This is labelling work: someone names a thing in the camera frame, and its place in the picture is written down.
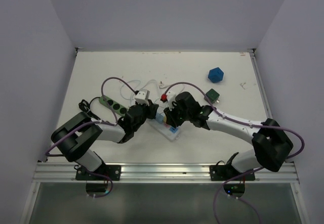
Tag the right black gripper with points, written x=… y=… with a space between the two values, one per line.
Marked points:
x=171 y=119

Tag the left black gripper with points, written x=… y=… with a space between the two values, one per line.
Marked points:
x=152 y=109

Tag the white power strip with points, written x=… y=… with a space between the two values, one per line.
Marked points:
x=170 y=133

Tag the green power strip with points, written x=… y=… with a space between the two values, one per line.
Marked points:
x=113 y=105

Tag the dark green plug adapter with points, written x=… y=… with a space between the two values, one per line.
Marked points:
x=212 y=96

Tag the blue plug adapter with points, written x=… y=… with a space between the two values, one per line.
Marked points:
x=215 y=75

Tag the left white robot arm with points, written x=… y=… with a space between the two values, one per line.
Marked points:
x=75 y=137

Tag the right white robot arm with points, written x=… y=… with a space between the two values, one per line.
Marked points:
x=207 y=118

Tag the blue plug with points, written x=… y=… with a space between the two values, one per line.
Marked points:
x=159 y=118

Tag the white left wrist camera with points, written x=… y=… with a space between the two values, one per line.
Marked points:
x=142 y=97

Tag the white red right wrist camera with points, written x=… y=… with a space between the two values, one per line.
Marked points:
x=168 y=99

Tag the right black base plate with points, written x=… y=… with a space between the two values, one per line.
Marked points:
x=222 y=172

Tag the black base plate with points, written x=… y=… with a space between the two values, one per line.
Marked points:
x=111 y=171
x=222 y=172

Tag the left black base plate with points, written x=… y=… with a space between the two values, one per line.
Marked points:
x=111 y=171

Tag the aluminium right side rail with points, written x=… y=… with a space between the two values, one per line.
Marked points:
x=260 y=82

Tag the aluminium rail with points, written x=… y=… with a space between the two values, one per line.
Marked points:
x=64 y=172
x=260 y=82

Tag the aluminium front rail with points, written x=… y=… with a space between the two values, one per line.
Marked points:
x=64 y=172

